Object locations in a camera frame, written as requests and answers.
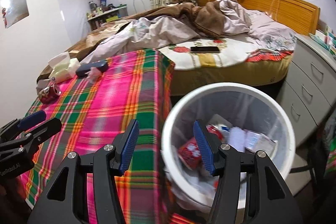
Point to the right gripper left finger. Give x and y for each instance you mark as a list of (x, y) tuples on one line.
[(64, 199)]

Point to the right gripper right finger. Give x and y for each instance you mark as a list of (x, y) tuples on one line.
[(268, 198)]

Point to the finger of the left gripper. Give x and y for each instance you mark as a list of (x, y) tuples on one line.
[(31, 120), (42, 132)]

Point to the red cartoon can small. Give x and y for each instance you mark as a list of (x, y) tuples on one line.
[(49, 94)]

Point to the clear plastic cup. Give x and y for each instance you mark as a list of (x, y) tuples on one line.
[(93, 75)]

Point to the white foam net sleeve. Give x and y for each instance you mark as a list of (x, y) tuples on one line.
[(237, 138)]

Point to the red white milk carton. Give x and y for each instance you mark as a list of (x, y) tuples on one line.
[(189, 153)]

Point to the purple white small carton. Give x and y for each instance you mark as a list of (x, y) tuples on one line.
[(258, 141)]

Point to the white round trash bin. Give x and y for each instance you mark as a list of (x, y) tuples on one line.
[(240, 113)]

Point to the person left hand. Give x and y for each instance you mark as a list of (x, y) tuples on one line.
[(13, 193)]

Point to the white tissue pack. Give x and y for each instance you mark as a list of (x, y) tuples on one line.
[(63, 67)]

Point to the plaid pink green tablecloth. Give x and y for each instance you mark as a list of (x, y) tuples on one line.
[(135, 86)]

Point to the dark blue glasses case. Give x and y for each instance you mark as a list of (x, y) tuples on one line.
[(84, 69)]

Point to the floral bed sheet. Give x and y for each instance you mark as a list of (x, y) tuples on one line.
[(260, 57)]

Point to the grey drawer cabinet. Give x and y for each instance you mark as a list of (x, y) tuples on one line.
[(308, 93)]

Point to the black smartphone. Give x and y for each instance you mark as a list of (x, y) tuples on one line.
[(205, 49)]

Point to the shelf with bottles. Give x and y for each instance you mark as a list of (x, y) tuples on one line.
[(103, 15)]

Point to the brown blanket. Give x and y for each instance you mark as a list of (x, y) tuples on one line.
[(85, 46)]

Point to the wooden headboard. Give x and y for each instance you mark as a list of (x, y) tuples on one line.
[(299, 15)]

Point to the silver wall poster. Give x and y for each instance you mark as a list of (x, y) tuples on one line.
[(12, 11)]

